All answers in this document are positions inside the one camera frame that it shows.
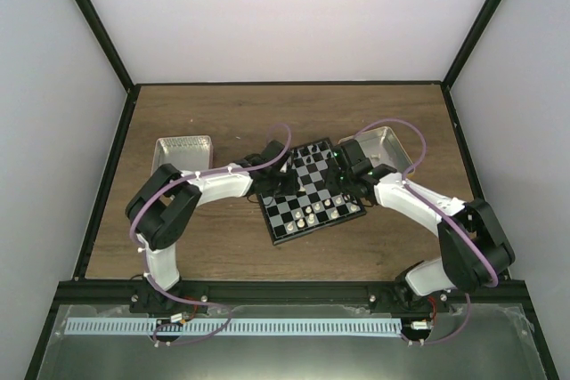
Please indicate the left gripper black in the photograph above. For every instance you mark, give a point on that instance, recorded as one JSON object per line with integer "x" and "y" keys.
{"x": 290, "y": 185}

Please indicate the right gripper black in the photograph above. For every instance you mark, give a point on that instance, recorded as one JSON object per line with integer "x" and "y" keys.
{"x": 330, "y": 179}

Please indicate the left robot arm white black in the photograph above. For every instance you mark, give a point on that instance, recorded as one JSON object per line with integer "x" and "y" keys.
{"x": 161, "y": 210}

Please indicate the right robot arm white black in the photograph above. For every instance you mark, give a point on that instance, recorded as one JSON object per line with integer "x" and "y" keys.
{"x": 474, "y": 248}

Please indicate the black white chess board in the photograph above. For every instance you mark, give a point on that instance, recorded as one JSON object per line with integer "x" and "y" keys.
{"x": 310, "y": 163}

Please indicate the orange metal tin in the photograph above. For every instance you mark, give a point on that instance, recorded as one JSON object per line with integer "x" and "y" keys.
{"x": 384, "y": 141}

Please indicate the pink metal tin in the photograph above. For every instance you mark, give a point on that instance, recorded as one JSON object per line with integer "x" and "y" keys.
{"x": 186, "y": 153}

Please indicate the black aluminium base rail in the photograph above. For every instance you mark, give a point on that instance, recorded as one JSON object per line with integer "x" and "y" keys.
{"x": 377, "y": 296}

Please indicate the black frame back rail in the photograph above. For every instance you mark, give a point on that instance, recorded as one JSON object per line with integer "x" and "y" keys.
{"x": 299, "y": 83}

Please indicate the light blue slotted cable duct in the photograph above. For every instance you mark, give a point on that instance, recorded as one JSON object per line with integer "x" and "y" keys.
{"x": 375, "y": 327}

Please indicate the black frame post right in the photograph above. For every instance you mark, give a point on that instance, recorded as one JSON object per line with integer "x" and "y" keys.
{"x": 477, "y": 29}

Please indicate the black frame post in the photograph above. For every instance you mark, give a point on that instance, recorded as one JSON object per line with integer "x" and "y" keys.
{"x": 477, "y": 29}
{"x": 94, "y": 22}

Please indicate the black frame post left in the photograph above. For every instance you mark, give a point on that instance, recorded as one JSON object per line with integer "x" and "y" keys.
{"x": 94, "y": 22}

